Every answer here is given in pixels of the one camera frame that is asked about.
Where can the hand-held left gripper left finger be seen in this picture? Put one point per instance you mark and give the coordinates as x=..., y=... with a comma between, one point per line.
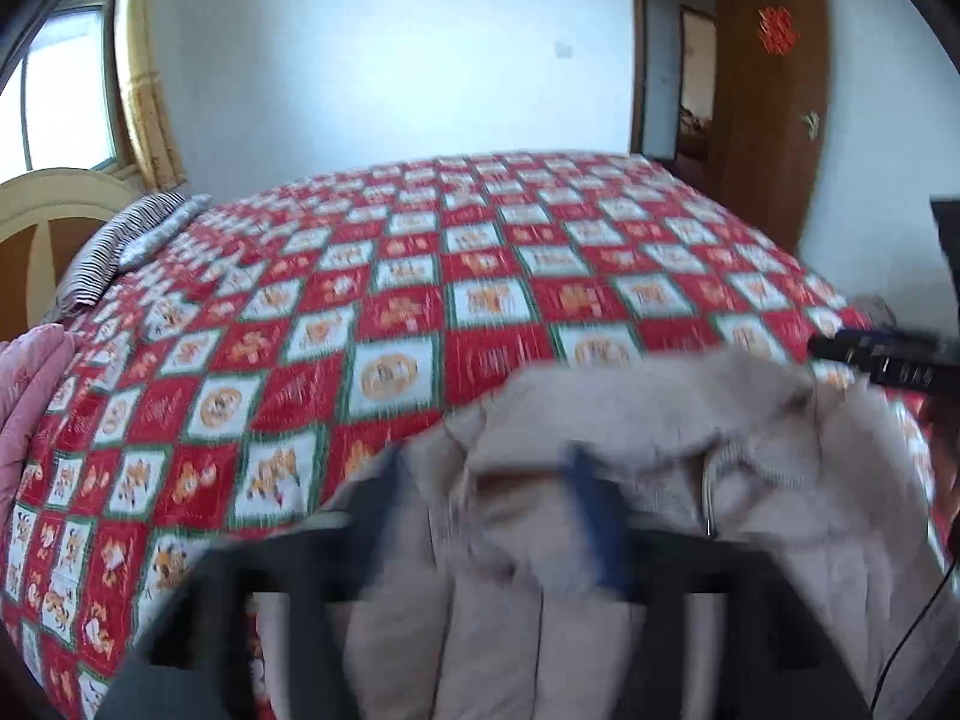
x=367, y=487

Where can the brown wooden door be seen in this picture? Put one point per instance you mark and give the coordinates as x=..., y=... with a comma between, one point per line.
x=772, y=127

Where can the grey patterned pillow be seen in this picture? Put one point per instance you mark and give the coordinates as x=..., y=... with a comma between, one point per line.
x=169, y=229

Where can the light grey quilted jacket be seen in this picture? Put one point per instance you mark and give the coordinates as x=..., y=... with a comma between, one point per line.
x=787, y=480

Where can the dark wooden door frame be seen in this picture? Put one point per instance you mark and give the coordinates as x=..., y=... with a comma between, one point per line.
x=639, y=52

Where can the red paper door decoration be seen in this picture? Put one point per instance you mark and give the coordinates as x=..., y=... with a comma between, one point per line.
x=776, y=31

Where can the cream and brown wooden headboard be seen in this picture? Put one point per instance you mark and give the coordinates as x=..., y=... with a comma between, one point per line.
x=45, y=210

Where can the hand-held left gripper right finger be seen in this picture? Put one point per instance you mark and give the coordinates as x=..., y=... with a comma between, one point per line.
x=600, y=517

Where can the window with wooden frame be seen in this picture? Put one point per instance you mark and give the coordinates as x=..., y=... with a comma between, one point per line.
x=67, y=90

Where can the black and white striped pillow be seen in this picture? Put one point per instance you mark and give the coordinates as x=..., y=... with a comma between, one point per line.
x=112, y=247

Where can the narrow yellow floral curtain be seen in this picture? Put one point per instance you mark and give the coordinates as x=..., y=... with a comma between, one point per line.
x=150, y=90

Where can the bed with red checkered sheet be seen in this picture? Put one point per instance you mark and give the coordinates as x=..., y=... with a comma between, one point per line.
x=450, y=277

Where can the white wall switch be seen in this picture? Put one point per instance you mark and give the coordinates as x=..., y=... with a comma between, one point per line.
x=564, y=50

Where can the pink folded quilt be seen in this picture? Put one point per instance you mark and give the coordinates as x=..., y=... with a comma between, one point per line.
x=30, y=405

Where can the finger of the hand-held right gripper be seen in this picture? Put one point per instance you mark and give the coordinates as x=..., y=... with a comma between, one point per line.
x=877, y=360

